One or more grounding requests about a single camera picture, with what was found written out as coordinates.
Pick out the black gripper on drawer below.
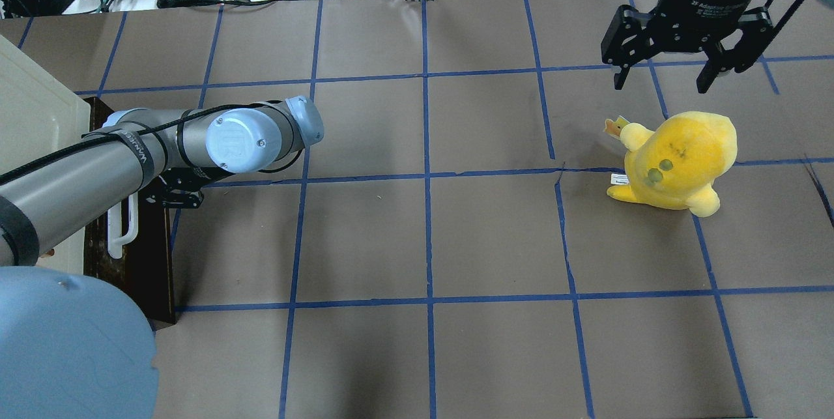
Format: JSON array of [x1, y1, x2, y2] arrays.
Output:
[[142, 167, 232, 209]]

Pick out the white drawer handle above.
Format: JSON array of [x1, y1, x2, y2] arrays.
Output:
[[106, 193, 139, 259]]

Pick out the dark wooden drawer front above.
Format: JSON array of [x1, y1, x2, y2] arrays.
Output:
[[83, 97, 177, 325]]

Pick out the beige drawer cabinet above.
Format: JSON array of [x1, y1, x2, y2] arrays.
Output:
[[1, 38, 91, 175]]

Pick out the yellow plush penguin toy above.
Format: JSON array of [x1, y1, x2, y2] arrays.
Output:
[[605, 112, 738, 218]]

